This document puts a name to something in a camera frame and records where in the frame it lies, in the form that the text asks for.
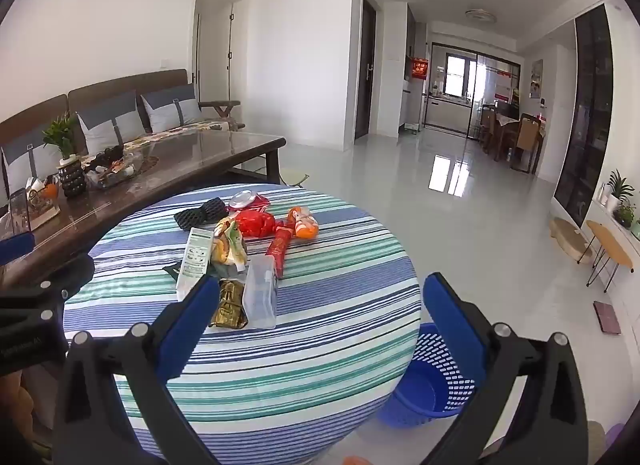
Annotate striped tablecloth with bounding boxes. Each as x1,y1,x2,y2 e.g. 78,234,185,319
62,184,421,465

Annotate long red packet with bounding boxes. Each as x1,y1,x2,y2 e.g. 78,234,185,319
265,226,296,280

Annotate gold foil wrapper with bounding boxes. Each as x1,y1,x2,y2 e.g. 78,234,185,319
209,279,249,330

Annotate pink floor scale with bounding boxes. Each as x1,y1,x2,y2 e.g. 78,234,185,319
593,301,622,336

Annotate round beige floor cushion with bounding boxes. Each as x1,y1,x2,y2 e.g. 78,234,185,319
549,217,593,264

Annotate black mesh sleeve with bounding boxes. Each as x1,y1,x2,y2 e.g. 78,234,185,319
174,197,228,232

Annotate black glass cabinet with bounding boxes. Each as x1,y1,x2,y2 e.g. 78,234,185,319
552,5,615,228

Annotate small green potted plant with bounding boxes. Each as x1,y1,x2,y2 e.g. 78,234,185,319
42,115,80,166

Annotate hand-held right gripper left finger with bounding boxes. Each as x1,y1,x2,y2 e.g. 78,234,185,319
52,272,223,465

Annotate black ribbed vase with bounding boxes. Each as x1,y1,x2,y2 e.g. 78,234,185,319
57,159,88,198

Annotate yellow snack wrapper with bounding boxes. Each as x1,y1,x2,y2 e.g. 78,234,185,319
210,219,249,278

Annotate grey white cushion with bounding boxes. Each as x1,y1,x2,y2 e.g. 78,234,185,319
141,84,203,133
0,130,66,200
75,91,146,156

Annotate dining table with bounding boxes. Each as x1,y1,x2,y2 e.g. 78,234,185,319
492,112,546,166

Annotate potted plant white pot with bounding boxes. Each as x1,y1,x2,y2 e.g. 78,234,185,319
605,170,635,213

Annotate red wrapper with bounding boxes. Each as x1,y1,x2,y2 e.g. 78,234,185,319
234,211,276,238

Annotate white green carton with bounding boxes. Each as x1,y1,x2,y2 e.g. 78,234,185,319
175,228,215,302

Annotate blue plastic basket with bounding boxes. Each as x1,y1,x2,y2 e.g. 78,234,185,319
377,322,488,428

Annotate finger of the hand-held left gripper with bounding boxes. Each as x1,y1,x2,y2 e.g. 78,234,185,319
0,232,37,268
0,254,96,318

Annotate red silver snack packet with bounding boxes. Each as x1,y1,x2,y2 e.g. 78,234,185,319
229,191,271,210

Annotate dark door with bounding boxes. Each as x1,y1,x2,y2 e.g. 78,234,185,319
355,0,377,140

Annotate wooden dining chair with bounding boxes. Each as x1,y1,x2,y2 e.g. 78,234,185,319
515,114,543,176

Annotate clear plastic box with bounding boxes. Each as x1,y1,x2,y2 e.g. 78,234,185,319
241,256,278,330

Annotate orange snack packet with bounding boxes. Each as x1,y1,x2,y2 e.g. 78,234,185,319
286,207,319,239

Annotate tray with orange item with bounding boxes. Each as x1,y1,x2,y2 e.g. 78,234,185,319
25,175,62,220

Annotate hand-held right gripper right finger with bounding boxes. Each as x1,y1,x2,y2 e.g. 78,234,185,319
422,272,591,465

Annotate glass bowl with snacks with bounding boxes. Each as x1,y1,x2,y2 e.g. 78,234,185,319
82,145,146,190

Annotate low leafy potted plant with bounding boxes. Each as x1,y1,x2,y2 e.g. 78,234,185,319
614,202,637,229

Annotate brown sofa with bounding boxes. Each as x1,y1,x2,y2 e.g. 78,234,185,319
0,69,246,206

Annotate oval wooden side table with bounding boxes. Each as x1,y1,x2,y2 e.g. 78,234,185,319
585,221,635,293

